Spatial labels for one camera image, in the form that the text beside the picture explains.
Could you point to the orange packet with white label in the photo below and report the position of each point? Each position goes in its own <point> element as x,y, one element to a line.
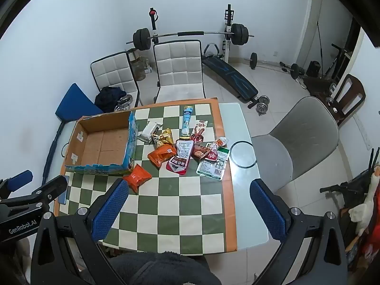
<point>160,157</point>

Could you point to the red bag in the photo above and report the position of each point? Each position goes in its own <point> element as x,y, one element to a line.
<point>371,246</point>

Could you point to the black barbell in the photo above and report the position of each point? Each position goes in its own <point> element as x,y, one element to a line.
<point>190,33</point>

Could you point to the white snack packet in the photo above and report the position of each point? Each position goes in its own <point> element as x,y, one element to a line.
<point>148,132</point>

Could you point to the black sit-up bench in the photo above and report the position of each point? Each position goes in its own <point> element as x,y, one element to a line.
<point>231,75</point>

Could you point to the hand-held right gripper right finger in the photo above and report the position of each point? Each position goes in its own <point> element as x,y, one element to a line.
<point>267,210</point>

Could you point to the blue white tube packet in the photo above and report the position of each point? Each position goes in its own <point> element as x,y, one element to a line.
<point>187,121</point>

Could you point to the brown red snack packet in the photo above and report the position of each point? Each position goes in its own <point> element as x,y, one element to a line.
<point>199,151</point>

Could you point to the small chrome dumbbell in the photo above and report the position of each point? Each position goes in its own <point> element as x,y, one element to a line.
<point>262,104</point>

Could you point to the black bag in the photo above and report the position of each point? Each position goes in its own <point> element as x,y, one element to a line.
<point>313,69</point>

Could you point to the black exercise machine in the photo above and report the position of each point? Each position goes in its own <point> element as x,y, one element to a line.
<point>335,62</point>

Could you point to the person's dark fleece clothing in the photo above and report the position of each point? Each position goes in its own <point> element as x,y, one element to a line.
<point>160,268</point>

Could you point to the white quilted chair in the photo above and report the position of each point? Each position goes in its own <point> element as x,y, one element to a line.
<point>178,65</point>
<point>111,71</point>

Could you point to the chrome metal rings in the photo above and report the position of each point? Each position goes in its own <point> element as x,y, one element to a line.
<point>123,103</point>

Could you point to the smartphone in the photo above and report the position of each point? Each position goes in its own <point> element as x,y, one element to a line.
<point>63,198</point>

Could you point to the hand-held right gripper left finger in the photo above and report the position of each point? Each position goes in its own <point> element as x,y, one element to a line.
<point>110,210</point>

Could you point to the blue printed cardboard box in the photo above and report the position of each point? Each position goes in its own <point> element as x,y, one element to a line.
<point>104,145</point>

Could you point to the black scooter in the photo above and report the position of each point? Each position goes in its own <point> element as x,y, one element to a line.
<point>341,188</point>

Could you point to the brown jar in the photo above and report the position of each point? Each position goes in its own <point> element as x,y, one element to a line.
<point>138,69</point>

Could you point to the orange snack packet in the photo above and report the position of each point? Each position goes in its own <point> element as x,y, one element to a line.
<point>137,178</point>

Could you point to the silver red pouch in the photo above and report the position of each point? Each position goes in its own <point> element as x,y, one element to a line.
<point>181,154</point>

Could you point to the white plush goose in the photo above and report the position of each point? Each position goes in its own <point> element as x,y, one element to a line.
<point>369,202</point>

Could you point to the green checkered table mat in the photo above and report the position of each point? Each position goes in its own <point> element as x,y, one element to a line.
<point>190,202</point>

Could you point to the grey chair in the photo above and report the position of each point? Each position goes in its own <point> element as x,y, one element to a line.
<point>299,136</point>

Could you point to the long floor barbell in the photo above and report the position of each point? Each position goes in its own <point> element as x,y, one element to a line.
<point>253,61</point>

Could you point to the red chicken foot packet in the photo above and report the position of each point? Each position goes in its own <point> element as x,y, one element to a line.
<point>199,130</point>

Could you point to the green white foil packet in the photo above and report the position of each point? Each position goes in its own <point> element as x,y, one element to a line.
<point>215,167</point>

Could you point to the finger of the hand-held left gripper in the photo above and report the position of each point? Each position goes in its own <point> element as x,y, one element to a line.
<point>50,188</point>
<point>19,179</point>

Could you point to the gold snack packet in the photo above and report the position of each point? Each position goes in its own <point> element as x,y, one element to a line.
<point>164,136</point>

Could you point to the small red white packet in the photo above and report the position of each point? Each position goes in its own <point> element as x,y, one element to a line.
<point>220,142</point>

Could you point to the brown wooden chair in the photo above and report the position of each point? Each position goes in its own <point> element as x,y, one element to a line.
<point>353,86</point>

